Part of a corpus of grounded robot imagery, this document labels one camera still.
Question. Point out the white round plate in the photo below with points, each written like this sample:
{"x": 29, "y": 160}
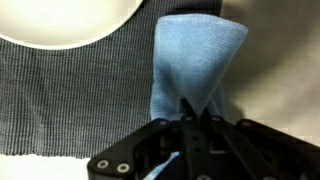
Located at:
{"x": 60, "y": 20}

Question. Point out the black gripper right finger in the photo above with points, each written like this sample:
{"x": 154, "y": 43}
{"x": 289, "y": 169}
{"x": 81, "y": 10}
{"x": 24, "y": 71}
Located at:
{"x": 253, "y": 153}

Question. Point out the blue cloth towel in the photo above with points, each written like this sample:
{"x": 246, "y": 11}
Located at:
{"x": 196, "y": 60}

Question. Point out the dark blue placemat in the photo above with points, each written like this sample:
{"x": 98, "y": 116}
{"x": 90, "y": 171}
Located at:
{"x": 76, "y": 100}

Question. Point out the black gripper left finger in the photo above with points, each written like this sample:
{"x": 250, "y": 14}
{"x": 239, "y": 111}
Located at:
{"x": 146, "y": 150}

